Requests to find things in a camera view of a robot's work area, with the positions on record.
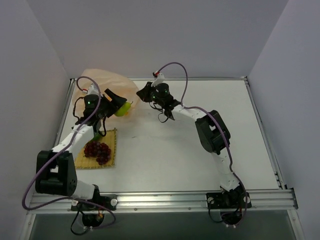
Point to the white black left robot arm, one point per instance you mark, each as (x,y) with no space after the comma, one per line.
(55,168)

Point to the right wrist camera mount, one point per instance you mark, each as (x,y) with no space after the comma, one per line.
(158,78)

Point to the banana print plastic bag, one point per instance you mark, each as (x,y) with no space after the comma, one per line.
(118,84)

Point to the yellow woven placemat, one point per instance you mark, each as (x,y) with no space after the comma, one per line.
(81,162)

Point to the light green fake pear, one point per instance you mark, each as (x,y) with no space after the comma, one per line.
(123,110)

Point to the green fake fruit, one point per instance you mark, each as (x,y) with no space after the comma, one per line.
(97,137)

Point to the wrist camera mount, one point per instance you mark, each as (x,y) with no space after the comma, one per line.
(158,78)
(91,90)

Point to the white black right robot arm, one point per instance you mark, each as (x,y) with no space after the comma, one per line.
(213,134)

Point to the front aluminium mounting rail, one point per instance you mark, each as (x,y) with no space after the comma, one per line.
(197,201)

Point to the dark red fake grapes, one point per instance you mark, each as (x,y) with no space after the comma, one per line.
(100,151)

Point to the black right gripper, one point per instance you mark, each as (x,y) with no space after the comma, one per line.
(146,92)

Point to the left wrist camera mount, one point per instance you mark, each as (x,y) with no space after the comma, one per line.
(91,90)

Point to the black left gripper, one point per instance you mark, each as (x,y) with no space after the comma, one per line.
(113,100)

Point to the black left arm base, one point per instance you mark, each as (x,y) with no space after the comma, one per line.
(92,215)

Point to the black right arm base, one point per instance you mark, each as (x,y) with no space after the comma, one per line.
(228,202)

